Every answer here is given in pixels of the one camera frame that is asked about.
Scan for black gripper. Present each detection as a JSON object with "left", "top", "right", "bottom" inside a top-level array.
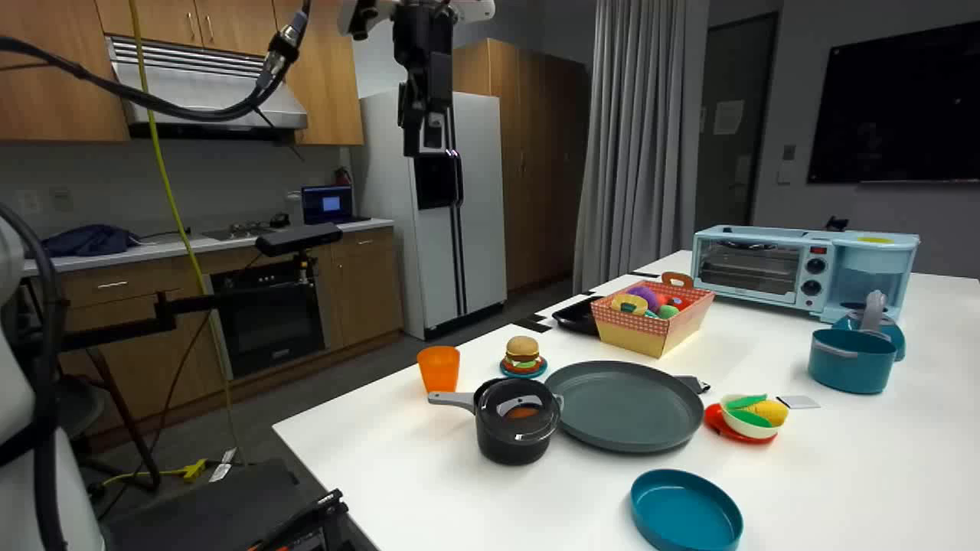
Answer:
[{"left": 391, "top": 3, "right": 459, "bottom": 160}]

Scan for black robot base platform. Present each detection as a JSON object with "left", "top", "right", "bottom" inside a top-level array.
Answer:
[{"left": 100, "top": 456, "right": 351, "bottom": 551}]

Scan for teal pot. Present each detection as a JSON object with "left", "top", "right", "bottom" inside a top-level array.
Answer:
[{"left": 809, "top": 325, "right": 902, "bottom": 398}]

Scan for white refrigerator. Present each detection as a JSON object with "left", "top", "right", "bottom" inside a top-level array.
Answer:
[{"left": 359, "top": 88, "right": 513, "bottom": 340}]

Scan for appliance with blue screen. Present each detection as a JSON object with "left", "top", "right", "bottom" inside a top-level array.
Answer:
[{"left": 297, "top": 185, "right": 355, "bottom": 227}]

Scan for wooden lower cabinets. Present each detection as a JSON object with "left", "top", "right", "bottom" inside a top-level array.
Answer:
[{"left": 54, "top": 227, "right": 408, "bottom": 444}]

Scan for wooden cabinets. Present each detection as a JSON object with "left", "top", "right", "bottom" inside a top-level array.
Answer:
[
  {"left": 0, "top": 0, "right": 369, "bottom": 146},
  {"left": 54, "top": 227, "right": 408, "bottom": 444}
]

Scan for grey curtain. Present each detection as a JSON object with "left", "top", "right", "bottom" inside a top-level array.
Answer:
[{"left": 569, "top": 0, "right": 714, "bottom": 294}]

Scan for silver range hood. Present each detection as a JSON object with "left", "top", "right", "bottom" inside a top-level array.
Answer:
[{"left": 103, "top": 37, "right": 311, "bottom": 138}]

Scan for black baking tray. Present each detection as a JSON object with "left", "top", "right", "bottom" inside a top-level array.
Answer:
[{"left": 549, "top": 294, "right": 606, "bottom": 340}]

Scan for toy hamburger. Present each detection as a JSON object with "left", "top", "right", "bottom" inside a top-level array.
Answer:
[{"left": 503, "top": 334, "right": 546, "bottom": 374}]

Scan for orange plastic cup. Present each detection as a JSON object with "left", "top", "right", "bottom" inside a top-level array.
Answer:
[{"left": 418, "top": 344, "right": 462, "bottom": 396}]

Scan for black built-in oven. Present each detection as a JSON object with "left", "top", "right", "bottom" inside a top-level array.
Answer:
[{"left": 208, "top": 257, "right": 328, "bottom": 379}]

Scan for small teal plate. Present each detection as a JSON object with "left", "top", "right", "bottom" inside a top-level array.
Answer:
[{"left": 496, "top": 355, "right": 550, "bottom": 382}]

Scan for white kitchen countertop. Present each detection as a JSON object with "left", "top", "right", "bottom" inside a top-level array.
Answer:
[{"left": 23, "top": 216, "right": 398, "bottom": 280}]

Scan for red checkered cardboard basket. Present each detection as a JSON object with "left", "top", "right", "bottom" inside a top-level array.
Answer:
[{"left": 588, "top": 271, "right": 717, "bottom": 361}]

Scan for white paper sheet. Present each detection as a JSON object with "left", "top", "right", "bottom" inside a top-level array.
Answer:
[{"left": 711, "top": 99, "right": 747, "bottom": 138}]

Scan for dark door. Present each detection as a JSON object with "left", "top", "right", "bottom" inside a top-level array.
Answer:
[{"left": 699, "top": 13, "right": 782, "bottom": 234}]

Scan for large grey skillet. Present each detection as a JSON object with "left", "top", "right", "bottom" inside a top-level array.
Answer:
[{"left": 543, "top": 359, "right": 714, "bottom": 460}]

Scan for light blue toaster oven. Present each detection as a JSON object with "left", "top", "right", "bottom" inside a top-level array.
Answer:
[{"left": 689, "top": 223, "right": 921, "bottom": 325}]

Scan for dark blue cloth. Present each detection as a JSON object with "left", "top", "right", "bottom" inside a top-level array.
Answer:
[{"left": 42, "top": 223, "right": 140, "bottom": 262}]

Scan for wooden upper cabinets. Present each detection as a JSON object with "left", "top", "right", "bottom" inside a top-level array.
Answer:
[{"left": 0, "top": 0, "right": 369, "bottom": 146}]

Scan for colourful stacked toy food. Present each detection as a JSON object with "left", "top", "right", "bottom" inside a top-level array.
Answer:
[{"left": 700, "top": 391, "right": 792, "bottom": 446}]

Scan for black stereo camera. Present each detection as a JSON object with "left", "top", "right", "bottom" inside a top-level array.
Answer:
[{"left": 254, "top": 223, "right": 346, "bottom": 262}]

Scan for yellow cable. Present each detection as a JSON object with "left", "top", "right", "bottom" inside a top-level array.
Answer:
[{"left": 125, "top": 0, "right": 240, "bottom": 483}]

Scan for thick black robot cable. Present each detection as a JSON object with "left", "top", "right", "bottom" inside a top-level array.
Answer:
[{"left": 0, "top": 0, "right": 317, "bottom": 127}]

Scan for black pot with grey handle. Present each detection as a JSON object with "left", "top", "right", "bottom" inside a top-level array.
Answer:
[{"left": 427, "top": 378, "right": 565, "bottom": 469}]

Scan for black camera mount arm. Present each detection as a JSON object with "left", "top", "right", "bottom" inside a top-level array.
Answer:
[{"left": 57, "top": 289, "right": 223, "bottom": 355}]

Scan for small blue pan grey handle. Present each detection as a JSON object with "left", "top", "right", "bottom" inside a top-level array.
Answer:
[{"left": 629, "top": 466, "right": 747, "bottom": 551}]

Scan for black wall screen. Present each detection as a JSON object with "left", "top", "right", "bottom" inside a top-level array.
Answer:
[{"left": 807, "top": 18, "right": 980, "bottom": 188}]

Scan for black corrugated hose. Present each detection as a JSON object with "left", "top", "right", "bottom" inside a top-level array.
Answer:
[{"left": 0, "top": 196, "right": 72, "bottom": 551}]

